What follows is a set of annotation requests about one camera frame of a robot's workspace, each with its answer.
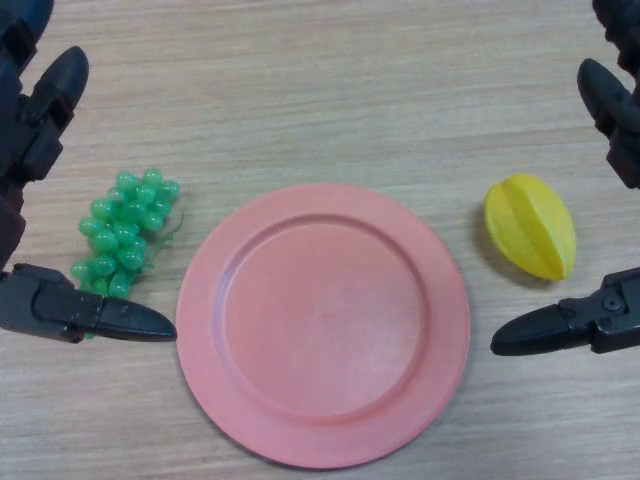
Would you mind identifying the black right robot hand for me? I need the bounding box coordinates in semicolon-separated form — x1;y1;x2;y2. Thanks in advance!
490;0;640;357

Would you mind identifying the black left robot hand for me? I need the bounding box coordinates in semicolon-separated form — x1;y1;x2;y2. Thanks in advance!
0;0;178;345

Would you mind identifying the green grape bunch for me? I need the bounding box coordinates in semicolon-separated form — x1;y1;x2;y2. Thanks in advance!
69;168;185;343

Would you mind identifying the pink round plate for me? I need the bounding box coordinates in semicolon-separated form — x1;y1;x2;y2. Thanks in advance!
175;182;472;471

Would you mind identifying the yellow starfruit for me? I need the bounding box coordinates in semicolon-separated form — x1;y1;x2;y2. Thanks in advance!
483;172;578;282

